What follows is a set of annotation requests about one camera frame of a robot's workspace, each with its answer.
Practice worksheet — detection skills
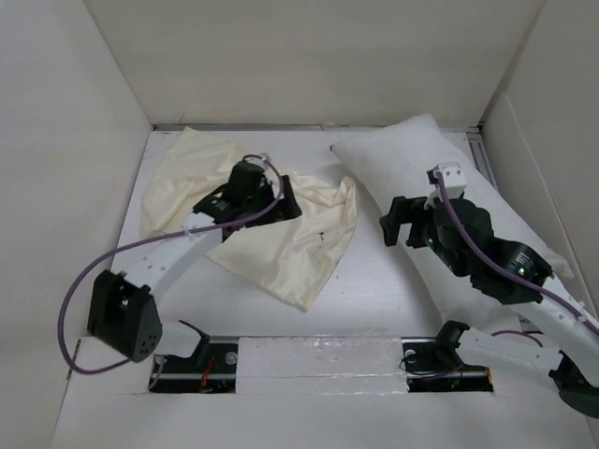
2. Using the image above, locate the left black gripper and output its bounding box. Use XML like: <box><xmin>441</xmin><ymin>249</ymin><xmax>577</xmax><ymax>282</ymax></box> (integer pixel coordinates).
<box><xmin>243</xmin><ymin>176</ymin><xmax>300</xmax><ymax>227</ymax></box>

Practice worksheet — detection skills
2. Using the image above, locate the white pillow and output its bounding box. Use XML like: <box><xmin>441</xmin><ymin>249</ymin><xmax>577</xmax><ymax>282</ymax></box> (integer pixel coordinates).
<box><xmin>331</xmin><ymin>114</ymin><xmax>572</xmax><ymax>333</ymax></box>

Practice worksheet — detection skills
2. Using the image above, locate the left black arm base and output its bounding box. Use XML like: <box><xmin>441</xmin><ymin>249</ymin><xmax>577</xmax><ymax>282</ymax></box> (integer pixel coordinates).
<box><xmin>149</xmin><ymin>337</ymin><xmax>239</xmax><ymax>395</ymax></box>

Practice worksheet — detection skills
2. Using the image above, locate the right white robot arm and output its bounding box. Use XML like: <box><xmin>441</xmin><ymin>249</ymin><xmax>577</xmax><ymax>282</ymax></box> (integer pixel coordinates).
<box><xmin>379</xmin><ymin>196</ymin><xmax>598</xmax><ymax>418</ymax></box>

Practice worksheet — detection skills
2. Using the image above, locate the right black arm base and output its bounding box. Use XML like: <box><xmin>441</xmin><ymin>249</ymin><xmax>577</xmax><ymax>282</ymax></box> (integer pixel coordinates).
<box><xmin>398</xmin><ymin>338</ymin><xmax>494</xmax><ymax>393</ymax></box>

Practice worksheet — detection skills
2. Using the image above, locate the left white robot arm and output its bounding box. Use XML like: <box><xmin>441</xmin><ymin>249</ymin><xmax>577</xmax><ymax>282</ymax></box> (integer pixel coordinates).
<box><xmin>88</xmin><ymin>156</ymin><xmax>302</xmax><ymax>371</ymax></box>

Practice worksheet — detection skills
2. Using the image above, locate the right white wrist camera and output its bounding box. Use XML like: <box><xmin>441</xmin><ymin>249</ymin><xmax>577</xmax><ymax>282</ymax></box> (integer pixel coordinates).
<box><xmin>427</xmin><ymin>162</ymin><xmax>467</xmax><ymax>207</ymax></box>

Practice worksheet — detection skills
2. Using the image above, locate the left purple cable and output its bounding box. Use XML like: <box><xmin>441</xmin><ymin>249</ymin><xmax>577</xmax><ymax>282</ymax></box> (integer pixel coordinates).
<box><xmin>57</xmin><ymin>154</ymin><xmax>287</xmax><ymax>375</ymax></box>

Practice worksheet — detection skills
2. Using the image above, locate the purple cable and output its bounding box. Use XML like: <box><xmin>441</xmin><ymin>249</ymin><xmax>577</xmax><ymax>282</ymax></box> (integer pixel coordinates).
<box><xmin>57</xmin><ymin>154</ymin><xmax>287</xmax><ymax>375</ymax></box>
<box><xmin>420</xmin><ymin>180</ymin><xmax>599</xmax><ymax>380</ymax></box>

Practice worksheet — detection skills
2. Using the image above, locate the aluminium rail right side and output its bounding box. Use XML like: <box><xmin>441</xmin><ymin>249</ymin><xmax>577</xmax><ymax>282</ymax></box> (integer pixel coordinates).
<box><xmin>466</xmin><ymin>129</ymin><xmax>497</xmax><ymax>189</ymax></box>

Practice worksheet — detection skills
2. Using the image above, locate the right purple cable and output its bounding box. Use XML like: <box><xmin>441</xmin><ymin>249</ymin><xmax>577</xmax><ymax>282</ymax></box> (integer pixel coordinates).
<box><xmin>420</xmin><ymin>180</ymin><xmax>599</xmax><ymax>380</ymax></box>

